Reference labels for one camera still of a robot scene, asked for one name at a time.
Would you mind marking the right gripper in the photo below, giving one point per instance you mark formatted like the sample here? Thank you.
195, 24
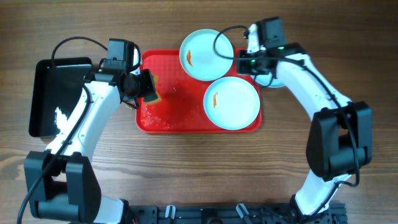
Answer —
245, 68

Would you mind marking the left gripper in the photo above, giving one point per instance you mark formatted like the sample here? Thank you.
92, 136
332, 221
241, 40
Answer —
148, 88

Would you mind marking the orange green sponge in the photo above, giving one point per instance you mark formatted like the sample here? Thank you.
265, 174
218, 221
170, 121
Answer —
153, 98

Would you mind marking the light blue plate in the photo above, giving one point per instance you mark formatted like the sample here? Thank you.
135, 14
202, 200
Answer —
231, 103
264, 80
198, 58

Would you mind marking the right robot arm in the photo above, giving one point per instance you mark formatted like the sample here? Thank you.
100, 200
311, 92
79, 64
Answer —
340, 138

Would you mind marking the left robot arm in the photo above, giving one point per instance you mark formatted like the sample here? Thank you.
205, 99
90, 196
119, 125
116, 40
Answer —
61, 183

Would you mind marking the red plastic tray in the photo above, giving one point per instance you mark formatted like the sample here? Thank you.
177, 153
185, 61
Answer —
181, 109

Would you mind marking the black water basin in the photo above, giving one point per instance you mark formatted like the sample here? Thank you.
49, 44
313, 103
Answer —
56, 92

